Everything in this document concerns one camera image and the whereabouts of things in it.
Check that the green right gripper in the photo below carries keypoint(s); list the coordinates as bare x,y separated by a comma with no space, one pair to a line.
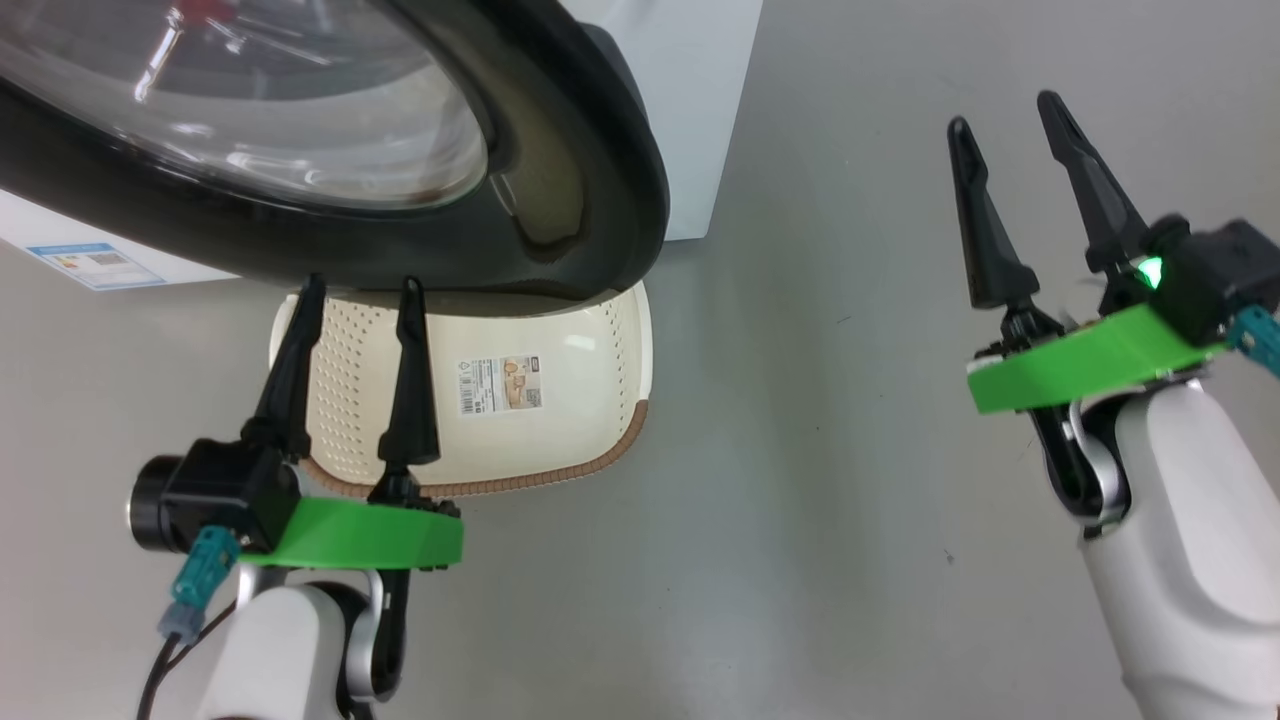
1080,365

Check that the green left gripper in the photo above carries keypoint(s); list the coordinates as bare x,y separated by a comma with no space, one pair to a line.
370,535

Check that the dark round washing machine door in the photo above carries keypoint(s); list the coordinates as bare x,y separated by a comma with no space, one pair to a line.
560,180

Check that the printed basket label sticker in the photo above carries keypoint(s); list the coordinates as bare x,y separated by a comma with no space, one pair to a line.
500,385

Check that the cream laundry basket brown rim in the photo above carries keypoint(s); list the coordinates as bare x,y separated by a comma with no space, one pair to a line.
560,400

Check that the white washing machine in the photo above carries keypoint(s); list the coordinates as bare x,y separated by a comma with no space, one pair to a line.
690,100

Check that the blue energy label sticker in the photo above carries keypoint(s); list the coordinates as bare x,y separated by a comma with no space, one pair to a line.
95,265

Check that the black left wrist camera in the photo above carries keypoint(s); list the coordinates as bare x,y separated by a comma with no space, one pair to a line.
215,495

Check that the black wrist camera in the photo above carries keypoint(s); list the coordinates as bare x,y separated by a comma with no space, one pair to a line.
215,495
1220,270

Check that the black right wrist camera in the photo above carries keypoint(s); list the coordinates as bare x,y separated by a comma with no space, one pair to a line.
1220,270

